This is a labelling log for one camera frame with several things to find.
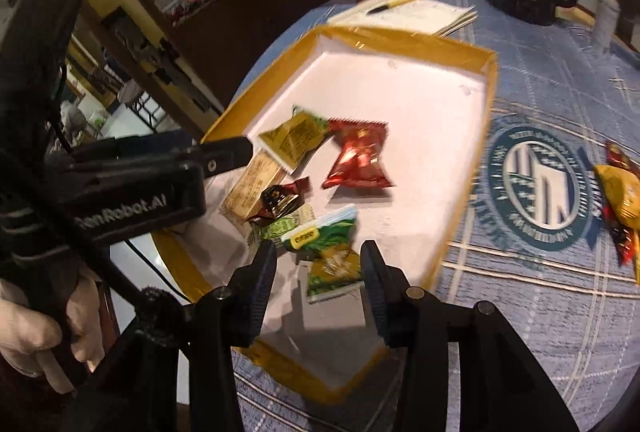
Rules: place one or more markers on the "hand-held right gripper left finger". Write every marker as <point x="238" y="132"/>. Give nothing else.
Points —
<point x="260" y="297"/>

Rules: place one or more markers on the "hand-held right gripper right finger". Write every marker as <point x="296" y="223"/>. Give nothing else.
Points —
<point x="380" y="307"/>

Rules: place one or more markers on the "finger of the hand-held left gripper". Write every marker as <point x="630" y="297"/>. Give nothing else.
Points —
<point x="227" y="156"/>

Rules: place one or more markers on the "green yellow snack packet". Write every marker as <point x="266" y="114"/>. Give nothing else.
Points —
<point x="332" y="272"/>

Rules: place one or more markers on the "olive gold snack packet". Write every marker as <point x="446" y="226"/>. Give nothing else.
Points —
<point x="295" y="136"/>

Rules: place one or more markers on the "green white snack packet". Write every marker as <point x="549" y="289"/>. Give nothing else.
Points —
<point x="325" y="237"/>

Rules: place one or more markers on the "yellow-edged white box tray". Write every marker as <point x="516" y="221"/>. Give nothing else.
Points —
<point x="400" y="111"/>

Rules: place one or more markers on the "person's left hand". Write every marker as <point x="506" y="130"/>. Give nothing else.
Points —
<point x="30" y="337"/>

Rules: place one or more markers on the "beige snack packet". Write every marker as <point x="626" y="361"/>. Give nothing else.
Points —
<point x="250" y="187"/>

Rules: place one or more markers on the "dark brown candy packet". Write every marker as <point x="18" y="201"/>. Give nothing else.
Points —
<point x="277" y="202"/>

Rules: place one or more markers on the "small green cream packet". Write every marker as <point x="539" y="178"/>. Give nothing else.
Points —
<point x="282" y="227"/>

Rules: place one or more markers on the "dark wooden cabinet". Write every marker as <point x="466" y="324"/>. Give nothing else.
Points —
<point x="240" y="41"/>

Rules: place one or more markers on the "large red snack packet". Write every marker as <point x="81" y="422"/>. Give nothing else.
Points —
<point x="357" y="156"/>

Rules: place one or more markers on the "yellow black pen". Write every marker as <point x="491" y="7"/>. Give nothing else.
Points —
<point x="395" y="2"/>

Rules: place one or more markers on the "white paper notebook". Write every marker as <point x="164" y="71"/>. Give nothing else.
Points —
<point x="420" y="14"/>

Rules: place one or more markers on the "small red snack packet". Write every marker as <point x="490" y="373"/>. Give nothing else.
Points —
<point x="617" y="155"/>
<point x="625" y="243"/>

